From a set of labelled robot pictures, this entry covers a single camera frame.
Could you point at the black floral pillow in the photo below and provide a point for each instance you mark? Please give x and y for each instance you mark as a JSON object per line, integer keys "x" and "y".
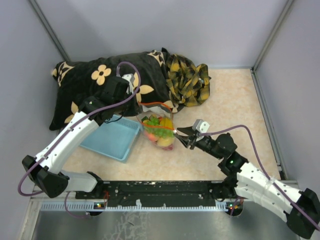
{"x": 82, "y": 79}

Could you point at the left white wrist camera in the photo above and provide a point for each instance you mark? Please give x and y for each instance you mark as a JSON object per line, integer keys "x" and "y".
{"x": 130, "y": 79}

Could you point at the light blue plastic basket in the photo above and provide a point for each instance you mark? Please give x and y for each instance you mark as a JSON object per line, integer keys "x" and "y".
{"x": 114, "y": 138}

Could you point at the orange peach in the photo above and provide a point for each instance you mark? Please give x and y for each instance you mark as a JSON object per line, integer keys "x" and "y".
{"x": 152, "y": 137}

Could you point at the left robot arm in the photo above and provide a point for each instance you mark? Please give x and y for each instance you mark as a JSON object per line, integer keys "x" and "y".
{"x": 45, "y": 169}

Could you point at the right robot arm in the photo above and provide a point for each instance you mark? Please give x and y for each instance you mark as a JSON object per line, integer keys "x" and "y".
{"x": 299, "y": 209}

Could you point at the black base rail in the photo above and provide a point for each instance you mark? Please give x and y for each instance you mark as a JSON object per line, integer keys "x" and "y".
{"x": 157, "y": 194}

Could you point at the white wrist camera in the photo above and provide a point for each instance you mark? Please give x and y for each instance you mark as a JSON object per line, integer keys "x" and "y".
{"x": 130, "y": 79}
{"x": 201, "y": 126}

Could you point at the green lettuce leaf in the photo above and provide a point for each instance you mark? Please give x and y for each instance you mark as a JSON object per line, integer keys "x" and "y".
{"x": 152, "y": 125}

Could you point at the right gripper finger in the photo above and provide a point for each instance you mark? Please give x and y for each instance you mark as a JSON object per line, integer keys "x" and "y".
{"x": 189, "y": 131}
{"x": 187, "y": 141}

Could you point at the clear zip bag orange zipper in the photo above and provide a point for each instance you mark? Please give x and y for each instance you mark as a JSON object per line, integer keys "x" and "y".
{"x": 159, "y": 109}

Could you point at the yellow pepper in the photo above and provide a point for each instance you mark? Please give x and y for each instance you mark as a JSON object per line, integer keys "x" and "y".
{"x": 166, "y": 122}

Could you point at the yellow plaid shirt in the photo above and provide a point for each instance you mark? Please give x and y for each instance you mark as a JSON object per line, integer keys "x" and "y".
{"x": 188, "y": 84}

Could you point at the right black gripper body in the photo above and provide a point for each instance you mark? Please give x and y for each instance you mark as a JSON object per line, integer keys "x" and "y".
{"x": 206, "y": 144}

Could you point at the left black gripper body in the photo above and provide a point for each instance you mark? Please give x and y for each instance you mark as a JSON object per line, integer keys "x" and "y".
{"x": 128, "y": 108}

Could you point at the yellow lemon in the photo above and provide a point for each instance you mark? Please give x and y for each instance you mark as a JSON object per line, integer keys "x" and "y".
{"x": 165, "y": 142}

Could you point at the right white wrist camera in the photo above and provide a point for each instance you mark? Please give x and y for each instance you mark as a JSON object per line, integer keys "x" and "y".
{"x": 201, "y": 126}

